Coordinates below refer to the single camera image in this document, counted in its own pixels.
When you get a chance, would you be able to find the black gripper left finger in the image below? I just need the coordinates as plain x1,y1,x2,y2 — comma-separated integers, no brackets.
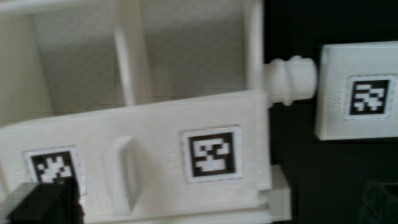
0,179,84,224

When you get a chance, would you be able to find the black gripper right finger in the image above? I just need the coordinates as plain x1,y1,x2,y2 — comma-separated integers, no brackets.
359,181,398,224

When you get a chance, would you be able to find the white cabinet door panel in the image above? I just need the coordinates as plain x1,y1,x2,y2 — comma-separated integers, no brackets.
263,40,398,142
0,90,272,224

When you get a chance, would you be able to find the white cabinet body box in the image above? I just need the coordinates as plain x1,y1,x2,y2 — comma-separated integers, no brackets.
0,0,292,224

